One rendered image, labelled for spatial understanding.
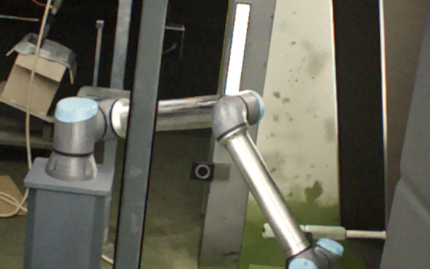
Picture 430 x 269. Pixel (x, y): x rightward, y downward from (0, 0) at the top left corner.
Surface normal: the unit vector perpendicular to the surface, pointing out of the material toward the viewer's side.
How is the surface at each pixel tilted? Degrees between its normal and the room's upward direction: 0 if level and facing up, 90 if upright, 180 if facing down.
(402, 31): 90
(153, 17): 90
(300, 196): 90
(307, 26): 90
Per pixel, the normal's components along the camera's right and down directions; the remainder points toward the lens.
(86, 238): 0.04, 0.25
